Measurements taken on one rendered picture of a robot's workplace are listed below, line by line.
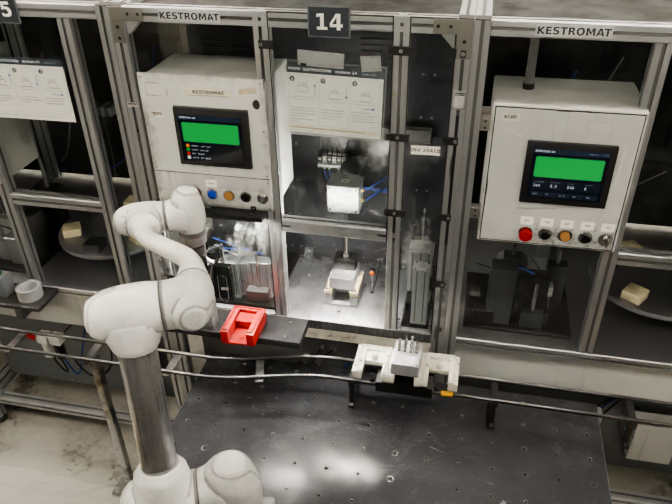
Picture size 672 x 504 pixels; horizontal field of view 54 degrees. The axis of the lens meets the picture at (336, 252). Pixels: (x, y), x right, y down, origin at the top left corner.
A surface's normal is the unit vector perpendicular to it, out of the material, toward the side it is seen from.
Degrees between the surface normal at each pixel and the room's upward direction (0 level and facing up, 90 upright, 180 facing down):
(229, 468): 6
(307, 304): 0
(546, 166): 90
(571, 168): 90
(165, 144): 90
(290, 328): 0
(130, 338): 83
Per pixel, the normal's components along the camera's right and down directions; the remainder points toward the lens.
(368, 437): -0.01, -0.84
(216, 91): -0.21, 0.54
